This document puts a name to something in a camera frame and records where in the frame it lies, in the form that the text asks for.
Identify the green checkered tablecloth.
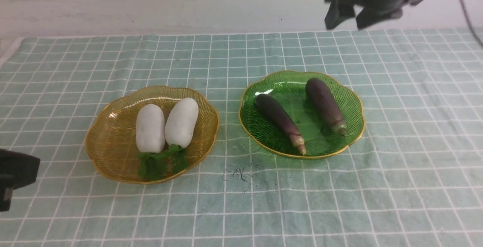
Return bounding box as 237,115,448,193
0,29,482,247

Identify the purple eggplant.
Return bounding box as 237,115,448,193
254,94,307,156
305,78,347,137

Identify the white radish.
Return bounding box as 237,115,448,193
158,97,199,176
135,104,166,179

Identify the amber glass plate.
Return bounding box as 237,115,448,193
85,86,220,185

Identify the black cable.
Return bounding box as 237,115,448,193
453,0,483,48

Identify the green glass plate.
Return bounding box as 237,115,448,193
238,70,366,159

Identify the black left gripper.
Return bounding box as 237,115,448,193
0,149,41,211

